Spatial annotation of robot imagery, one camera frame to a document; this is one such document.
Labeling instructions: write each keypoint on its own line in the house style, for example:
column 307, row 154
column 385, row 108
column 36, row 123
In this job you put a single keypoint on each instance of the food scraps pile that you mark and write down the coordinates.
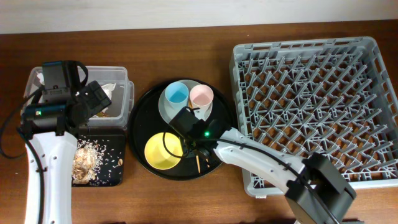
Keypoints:
column 96, row 165

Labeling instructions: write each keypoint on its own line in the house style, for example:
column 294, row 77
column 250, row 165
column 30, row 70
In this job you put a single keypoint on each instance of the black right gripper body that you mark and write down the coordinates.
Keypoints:
column 188, row 140

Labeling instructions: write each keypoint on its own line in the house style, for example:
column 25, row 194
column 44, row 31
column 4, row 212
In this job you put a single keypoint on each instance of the black rectangular food tray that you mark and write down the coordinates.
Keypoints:
column 113, row 137

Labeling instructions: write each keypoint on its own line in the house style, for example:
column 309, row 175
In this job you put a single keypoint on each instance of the grey dishwasher rack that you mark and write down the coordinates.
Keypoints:
column 331, row 96

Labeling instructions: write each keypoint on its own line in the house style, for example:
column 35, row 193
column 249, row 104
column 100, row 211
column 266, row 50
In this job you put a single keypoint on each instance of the light blue cup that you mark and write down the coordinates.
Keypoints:
column 177, row 94

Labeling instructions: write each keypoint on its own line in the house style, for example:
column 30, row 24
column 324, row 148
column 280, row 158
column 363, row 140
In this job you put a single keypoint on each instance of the white paper napkin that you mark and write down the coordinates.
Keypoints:
column 108, row 89

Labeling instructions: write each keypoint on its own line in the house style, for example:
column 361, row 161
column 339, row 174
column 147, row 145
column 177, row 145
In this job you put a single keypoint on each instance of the pink cup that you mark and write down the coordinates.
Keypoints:
column 201, row 97

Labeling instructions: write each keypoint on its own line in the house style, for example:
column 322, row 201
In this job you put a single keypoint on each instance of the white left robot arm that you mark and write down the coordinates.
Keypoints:
column 50, row 131

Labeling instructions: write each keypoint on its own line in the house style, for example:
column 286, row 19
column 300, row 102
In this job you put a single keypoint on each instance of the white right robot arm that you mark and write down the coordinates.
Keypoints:
column 314, row 189

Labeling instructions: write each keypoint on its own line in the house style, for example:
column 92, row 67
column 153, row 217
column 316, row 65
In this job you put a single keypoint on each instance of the yellow bowl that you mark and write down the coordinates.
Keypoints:
column 163, row 151

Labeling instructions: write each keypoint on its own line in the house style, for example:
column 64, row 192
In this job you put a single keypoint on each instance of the round black serving tray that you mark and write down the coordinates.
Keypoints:
column 146, row 121

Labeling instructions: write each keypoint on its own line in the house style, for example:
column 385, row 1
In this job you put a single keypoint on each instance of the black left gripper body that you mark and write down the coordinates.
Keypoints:
column 95, row 98

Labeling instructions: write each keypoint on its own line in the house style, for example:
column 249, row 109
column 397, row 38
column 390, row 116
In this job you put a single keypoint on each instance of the wooden chopstick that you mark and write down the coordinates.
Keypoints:
column 196, row 157
column 207, row 161

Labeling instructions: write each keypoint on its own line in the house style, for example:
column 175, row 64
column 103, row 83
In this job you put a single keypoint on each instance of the grey plate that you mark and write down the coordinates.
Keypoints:
column 167, row 112

